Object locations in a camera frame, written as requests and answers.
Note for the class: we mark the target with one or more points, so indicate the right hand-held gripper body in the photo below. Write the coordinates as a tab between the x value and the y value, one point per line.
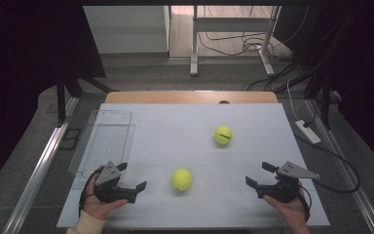
282	190

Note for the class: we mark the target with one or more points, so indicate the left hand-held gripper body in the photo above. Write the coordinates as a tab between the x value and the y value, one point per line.
108	177

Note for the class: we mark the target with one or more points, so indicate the clear plastic container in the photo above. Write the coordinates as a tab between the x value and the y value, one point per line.
105	143

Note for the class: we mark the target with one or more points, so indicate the yellow tennis ball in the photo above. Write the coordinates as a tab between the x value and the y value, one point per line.
181	179
223	135

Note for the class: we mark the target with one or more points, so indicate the person's right hand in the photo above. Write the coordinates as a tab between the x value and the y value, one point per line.
290	211

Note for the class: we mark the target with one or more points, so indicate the person's left hand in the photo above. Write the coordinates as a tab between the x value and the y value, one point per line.
94	208

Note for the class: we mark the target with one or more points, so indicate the white power strip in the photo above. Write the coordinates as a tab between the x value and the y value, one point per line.
308	131

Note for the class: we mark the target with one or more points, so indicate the black metal stand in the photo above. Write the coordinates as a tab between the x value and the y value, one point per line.
325	104
61	100

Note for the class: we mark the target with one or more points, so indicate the black curtain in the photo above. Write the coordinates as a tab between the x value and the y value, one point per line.
19	81
363	81

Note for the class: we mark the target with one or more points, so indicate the white panel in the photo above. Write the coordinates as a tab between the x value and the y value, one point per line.
126	29

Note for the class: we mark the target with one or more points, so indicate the aluminium floor rail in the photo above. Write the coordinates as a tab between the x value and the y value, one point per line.
350	178
39	172

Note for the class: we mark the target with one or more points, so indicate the white metal stand frame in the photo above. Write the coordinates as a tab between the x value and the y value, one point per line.
230	24

